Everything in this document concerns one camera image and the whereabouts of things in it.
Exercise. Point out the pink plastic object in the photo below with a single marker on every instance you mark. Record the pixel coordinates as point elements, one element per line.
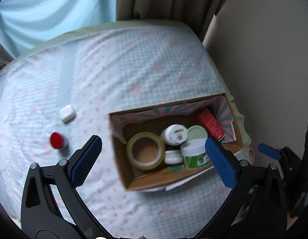
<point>252,155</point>

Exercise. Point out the red lid jar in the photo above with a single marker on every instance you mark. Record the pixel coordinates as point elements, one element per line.
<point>57,140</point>

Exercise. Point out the light blue hanging cloth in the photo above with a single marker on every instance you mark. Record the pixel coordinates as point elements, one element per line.
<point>51,10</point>

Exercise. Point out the white jar with printed label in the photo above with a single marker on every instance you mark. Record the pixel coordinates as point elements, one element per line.
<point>174,134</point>

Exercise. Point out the green and white jar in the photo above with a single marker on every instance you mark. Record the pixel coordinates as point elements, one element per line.
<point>194,154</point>

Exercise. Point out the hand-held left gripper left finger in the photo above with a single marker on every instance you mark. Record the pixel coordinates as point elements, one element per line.
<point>86,163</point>

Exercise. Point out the cardboard box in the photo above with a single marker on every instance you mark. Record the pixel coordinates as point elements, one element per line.
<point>149,180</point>

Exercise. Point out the white earbuds case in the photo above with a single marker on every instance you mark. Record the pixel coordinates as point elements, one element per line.
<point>67,113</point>

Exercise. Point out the pale green mattress cover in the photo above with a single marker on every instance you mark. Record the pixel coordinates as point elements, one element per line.
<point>144,23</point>

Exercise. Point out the red box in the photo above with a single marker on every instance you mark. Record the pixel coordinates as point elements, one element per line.
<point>210,124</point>

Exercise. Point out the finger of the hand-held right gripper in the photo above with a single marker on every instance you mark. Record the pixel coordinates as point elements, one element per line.
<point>268,151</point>

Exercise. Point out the small white jar black label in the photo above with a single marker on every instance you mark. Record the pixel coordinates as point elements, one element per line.
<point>173,157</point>

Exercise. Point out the yellow tape roll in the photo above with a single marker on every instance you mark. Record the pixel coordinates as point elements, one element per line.
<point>130,152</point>

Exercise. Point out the grey-brown curtain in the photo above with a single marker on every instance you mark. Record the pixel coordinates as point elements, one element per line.
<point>169,2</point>
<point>0,59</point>

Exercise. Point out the pale green round lid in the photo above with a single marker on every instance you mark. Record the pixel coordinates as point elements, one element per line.
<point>197,132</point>

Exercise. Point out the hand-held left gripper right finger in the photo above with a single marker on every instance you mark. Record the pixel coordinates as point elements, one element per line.
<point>221,164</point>

